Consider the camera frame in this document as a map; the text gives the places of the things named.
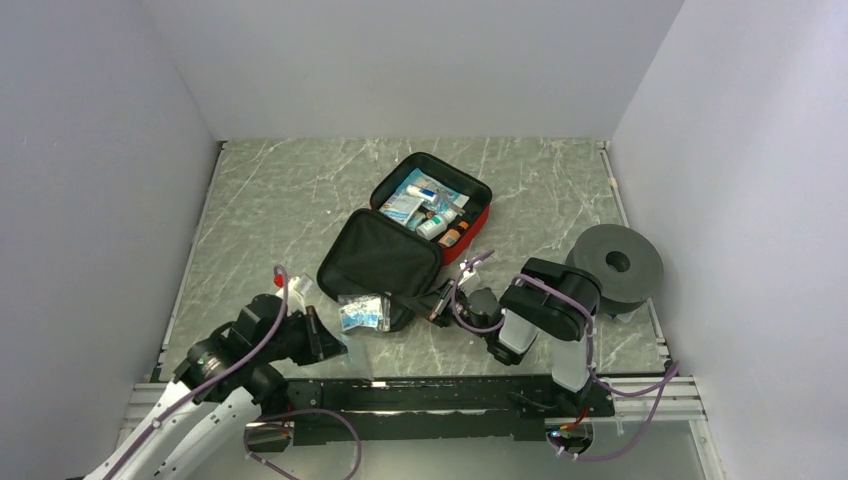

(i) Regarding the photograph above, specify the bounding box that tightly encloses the grey filament spool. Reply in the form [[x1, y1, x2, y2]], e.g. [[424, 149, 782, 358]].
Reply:
[[566, 224, 664, 316]]

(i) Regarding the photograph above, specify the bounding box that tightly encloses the white gauze dressing packet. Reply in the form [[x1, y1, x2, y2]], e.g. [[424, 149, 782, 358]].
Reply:
[[379, 193, 424, 226]]

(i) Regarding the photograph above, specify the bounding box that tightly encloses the teal header small items bag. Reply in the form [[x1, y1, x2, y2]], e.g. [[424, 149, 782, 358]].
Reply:
[[406, 211, 434, 231]]

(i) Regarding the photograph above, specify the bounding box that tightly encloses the white bottle green label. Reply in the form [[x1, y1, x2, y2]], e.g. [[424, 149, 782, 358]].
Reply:
[[415, 210, 458, 241]]

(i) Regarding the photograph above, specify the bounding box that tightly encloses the alcohol wipes clear bag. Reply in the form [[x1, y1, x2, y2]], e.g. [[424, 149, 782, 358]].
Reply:
[[338, 294, 391, 332]]

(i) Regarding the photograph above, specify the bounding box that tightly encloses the red medicine kit case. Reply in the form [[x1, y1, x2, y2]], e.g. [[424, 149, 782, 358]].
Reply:
[[317, 152, 493, 333]]

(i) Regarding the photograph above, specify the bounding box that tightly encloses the blue cotton swab packet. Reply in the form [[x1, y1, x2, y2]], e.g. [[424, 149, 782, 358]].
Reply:
[[398, 168, 469, 214]]

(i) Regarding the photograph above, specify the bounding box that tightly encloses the white bandage roll blue label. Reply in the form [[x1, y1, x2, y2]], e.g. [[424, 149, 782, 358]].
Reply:
[[405, 184, 440, 204]]

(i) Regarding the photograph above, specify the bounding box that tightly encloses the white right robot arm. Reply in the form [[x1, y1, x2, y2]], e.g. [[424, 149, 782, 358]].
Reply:
[[409, 252, 602, 415]]

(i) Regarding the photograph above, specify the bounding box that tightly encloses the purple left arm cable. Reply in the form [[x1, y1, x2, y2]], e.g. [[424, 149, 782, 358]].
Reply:
[[102, 264, 362, 480]]

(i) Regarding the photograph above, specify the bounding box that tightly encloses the adhesive bandages clear bag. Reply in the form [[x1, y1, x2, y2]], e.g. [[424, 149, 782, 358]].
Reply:
[[341, 334, 374, 380]]

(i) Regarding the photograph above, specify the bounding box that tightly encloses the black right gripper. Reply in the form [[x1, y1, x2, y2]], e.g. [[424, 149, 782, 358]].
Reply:
[[403, 277, 492, 341]]

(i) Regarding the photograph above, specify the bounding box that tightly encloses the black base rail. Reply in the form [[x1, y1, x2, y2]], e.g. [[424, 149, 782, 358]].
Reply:
[[288, 375, 615, 446]]

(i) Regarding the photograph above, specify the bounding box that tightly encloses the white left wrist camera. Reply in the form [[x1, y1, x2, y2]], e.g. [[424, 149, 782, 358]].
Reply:
[[273, 274, 314, 312]]

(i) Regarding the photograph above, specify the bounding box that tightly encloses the brown bottle orange cap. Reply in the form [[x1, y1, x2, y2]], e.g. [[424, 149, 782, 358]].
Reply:
[[438, 221, 469, 249]]

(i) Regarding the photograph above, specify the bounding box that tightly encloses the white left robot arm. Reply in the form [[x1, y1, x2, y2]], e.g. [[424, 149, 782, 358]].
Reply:
[[88, 294, 347, 479]]

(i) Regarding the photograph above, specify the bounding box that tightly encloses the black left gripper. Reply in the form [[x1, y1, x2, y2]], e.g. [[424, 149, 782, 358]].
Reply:
[[252, 304, 347, 365]]

